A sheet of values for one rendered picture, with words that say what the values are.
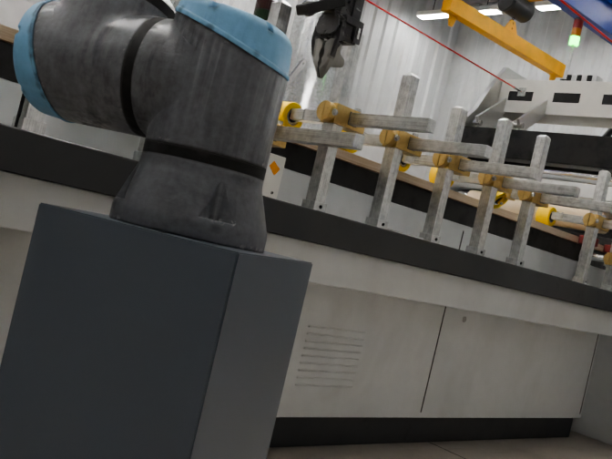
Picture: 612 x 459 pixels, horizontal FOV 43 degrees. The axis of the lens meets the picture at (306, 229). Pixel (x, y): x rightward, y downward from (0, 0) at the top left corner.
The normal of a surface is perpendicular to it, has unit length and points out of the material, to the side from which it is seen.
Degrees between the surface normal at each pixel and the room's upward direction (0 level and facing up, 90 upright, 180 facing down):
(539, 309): 90
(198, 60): 90
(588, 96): 90
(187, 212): 70
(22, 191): 90
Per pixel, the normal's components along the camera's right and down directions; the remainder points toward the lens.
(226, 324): 0.92, 0.22
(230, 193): 0.61, -0.22
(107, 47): -0.26, -0.23
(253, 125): 0.68, 0.15
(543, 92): -0.69, -0.17
